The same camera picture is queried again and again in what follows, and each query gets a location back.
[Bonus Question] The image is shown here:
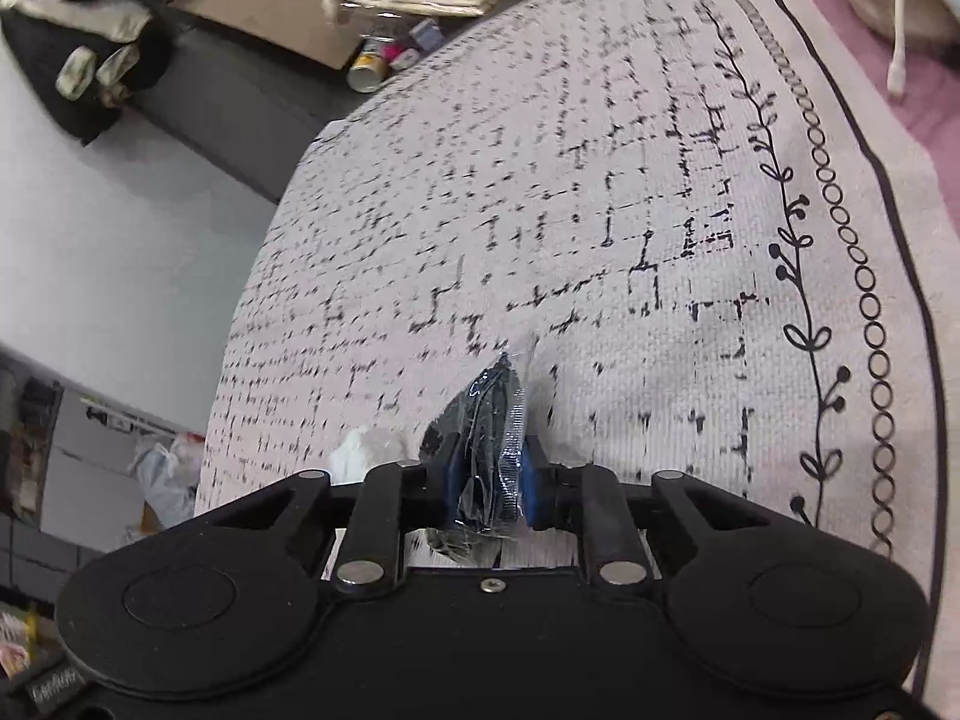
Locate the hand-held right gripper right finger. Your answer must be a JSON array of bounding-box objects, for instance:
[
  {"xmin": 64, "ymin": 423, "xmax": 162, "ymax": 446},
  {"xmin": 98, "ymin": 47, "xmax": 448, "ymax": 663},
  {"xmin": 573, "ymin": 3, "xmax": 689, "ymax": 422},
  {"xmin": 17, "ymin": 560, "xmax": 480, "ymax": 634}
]
[{"xmin": 523, "ymin": 435, "xmax": 760, "ymax": 587}]

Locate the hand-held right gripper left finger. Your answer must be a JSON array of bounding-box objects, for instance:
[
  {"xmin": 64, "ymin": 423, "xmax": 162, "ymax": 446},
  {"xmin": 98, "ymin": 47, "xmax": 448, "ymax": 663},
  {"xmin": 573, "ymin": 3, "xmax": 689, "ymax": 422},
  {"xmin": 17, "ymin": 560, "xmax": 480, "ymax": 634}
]
[{"xmin": 217, "ymin": 441, "xmax": 460, "ymax": 590}]

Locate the black item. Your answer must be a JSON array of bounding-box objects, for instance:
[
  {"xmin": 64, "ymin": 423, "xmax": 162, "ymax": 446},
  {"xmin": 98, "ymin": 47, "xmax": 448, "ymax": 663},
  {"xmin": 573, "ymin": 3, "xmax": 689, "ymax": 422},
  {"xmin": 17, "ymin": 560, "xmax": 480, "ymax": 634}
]
[{"xmin": 418, "ymin": 349, "xmax": 538, "ymax": 565}]

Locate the white crumpled plastic bag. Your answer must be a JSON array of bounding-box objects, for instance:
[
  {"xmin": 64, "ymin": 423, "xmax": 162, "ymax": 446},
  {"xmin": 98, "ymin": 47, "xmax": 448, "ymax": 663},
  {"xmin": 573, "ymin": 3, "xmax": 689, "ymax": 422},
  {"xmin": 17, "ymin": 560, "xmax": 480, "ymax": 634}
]
[{"xmin": 327, "ymin": 424, "xmax": 410, "ymax": 484}]

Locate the white black printed blanket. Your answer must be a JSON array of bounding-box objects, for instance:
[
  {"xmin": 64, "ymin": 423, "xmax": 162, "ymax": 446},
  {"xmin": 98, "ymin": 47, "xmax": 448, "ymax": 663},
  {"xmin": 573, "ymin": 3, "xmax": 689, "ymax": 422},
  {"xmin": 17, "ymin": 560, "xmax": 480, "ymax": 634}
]
[{"xmin": 193, "ymin": 0, "xmax": 949, "ymax": 700}]

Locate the yellow tin can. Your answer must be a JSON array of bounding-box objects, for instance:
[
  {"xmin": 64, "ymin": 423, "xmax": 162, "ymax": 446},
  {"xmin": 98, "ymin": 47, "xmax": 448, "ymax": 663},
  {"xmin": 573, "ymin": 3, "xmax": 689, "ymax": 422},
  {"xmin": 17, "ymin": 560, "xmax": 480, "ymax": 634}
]
[{"xmin": 346, "ymin": 40, "xmax": 392, "ymax": 94}]

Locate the black framed board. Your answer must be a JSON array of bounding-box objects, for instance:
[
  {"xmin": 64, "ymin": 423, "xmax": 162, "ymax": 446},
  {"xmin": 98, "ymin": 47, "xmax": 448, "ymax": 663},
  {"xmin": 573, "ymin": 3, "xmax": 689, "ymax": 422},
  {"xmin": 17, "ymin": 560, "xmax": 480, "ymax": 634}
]
[{"xmin": 166, "ymin": 0, "xmax": 362, "ymax": 71}]

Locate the cream plush slipper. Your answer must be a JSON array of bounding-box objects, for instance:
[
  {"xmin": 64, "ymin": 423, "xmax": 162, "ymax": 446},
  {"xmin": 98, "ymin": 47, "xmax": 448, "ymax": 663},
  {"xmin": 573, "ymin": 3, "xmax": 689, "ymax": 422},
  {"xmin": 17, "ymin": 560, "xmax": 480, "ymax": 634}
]
[
  {"xmin": 58, "ymin": 46, "xmax": 98, "ymax": 100},
  {"xmin": 94, "ymin": 43, "xmax": 142, "ymax": 104}
]

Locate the pink bed sheet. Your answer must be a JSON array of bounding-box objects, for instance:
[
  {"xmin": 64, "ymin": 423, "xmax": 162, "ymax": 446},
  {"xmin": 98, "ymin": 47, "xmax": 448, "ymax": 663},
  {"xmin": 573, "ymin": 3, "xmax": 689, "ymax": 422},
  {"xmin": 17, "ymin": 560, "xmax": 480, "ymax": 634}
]
[{"xmin": 766, "ymin": 0, "xmax": 960, "ymax": 241}]

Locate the black cloth bag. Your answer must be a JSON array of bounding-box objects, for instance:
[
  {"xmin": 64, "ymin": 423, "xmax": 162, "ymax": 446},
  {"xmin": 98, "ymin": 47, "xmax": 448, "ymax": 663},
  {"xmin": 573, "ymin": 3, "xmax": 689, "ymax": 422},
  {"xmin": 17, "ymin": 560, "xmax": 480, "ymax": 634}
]
[{"xmin": 0, "ymin": 0, "xmax": 175, "ymax": 148}]

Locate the white charging cable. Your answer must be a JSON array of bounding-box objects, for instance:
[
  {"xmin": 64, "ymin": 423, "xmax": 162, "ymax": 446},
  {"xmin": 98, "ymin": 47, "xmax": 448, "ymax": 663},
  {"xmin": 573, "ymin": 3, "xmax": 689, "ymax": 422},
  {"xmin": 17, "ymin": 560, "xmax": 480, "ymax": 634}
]
[{"xmin": 886, "ymin": 0, "xmax": 913, "ymax": 98}]

